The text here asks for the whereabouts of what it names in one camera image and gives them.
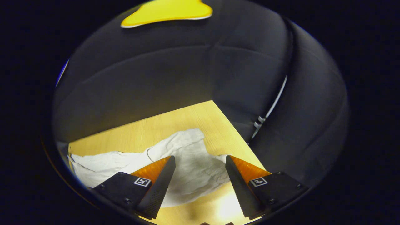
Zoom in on black backdrop cloth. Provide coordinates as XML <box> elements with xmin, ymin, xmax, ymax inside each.
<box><xmin>52</xmin><ymin>0</ymin><xmax>349</xmax><ymax>188</ymax></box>

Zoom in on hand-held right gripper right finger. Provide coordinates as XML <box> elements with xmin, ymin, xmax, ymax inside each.
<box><xmin>225</xmin><ymin>155</ymin><xmax>310</xmax><ymax>219</ymax></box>

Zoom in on white cable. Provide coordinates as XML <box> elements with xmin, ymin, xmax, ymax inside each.
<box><xmin>249</xmin><ymin>75</ymin><xmax>288</xmax><ymax>139</ymax></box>

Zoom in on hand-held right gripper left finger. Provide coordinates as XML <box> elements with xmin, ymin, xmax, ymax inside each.
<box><xmin>93</xmin><ymin>155</ymin><xmax>176</xmax><ymax>220</ymax></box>

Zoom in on white jeans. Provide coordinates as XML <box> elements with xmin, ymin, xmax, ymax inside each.
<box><xmin>68</xmin><ymin>128</ymin><xmax>232</xmax><ymax>208</ymax></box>

